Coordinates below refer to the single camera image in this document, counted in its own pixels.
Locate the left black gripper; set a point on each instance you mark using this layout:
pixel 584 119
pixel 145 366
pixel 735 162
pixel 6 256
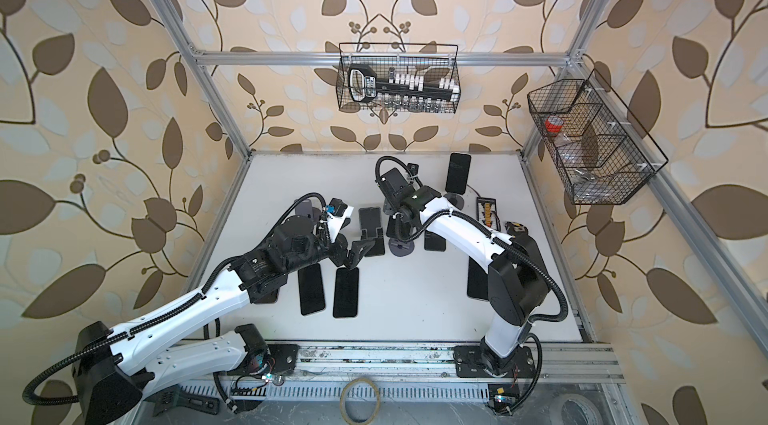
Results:
pixel 353 256

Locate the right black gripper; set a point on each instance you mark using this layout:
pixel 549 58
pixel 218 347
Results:
pixel 388 208

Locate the black phone with label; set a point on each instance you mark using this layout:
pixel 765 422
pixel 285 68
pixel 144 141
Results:
pixel 346 293

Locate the purple edged black phone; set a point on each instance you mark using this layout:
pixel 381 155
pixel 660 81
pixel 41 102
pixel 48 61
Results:
pixel 476 281

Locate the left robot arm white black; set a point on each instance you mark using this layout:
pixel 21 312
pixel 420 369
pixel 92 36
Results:
pixel 114 369

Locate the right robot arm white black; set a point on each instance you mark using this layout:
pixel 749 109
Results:
pixel 520 290

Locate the black centre phone stand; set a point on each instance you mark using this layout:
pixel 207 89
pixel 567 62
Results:
pixel 371 228

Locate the grey round phone stand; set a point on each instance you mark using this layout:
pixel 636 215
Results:
pixel 305 208

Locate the rear tall black phone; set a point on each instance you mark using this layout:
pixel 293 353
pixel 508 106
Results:
pixel 458 173

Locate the black charger board yellow plugs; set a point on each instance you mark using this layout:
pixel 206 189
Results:
pixel 486 209

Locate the black yellow tape measure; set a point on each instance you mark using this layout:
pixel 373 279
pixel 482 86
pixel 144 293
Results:
pixel 515 228

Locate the red cap bottle in basket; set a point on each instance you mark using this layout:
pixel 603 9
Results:
pixel 553 125

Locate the black adjustable wrench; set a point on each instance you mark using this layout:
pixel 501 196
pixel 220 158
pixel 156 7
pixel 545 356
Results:
pixel 175 397

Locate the grey tape roll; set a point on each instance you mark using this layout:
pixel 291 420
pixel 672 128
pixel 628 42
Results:
pixel 574 409

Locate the wire basket on back wall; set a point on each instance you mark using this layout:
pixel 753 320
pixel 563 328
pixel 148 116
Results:
pixel 411 77

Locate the wire basket on wall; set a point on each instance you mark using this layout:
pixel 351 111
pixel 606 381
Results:
pixel 411 77
pixel 604 153

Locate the wire basket on right wall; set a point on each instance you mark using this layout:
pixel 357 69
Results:
pixel 604 153

